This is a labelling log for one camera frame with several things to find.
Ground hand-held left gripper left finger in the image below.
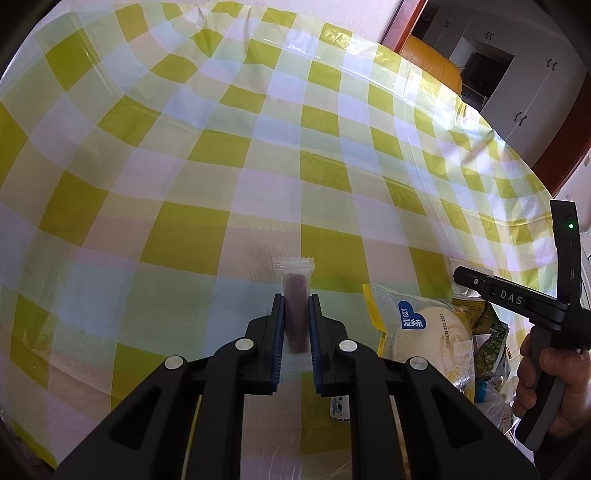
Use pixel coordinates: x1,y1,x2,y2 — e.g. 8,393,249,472
55,293,287,480

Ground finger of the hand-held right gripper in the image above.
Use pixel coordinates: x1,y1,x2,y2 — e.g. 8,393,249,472
452,265,495,297

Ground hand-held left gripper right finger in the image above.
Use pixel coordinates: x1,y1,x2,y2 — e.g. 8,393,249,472
307,293,541,480

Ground clear purple bar packet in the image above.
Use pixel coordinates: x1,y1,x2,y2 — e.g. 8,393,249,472
271,255,317,370

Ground yellow green cracker packet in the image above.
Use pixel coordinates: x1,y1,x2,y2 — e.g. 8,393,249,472
452,295,509,385

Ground round white cake packet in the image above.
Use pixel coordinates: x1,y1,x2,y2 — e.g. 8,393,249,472
362,282,481,403

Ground person's right hand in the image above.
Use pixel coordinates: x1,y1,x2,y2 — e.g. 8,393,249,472
515,332,591,438

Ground black white small candy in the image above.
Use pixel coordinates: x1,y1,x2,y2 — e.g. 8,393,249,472
329,396,352,422

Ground blue white snack packet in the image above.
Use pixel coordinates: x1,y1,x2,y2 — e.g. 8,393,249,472
475,376,520,435

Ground green checkered tablecloth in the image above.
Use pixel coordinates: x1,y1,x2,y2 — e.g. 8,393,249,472
0,0,561,480

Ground white cabinet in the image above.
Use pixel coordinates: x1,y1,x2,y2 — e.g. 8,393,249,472
422,0,591,160

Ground orange leather armchair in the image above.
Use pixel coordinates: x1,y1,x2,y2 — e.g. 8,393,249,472
397,34,462,95

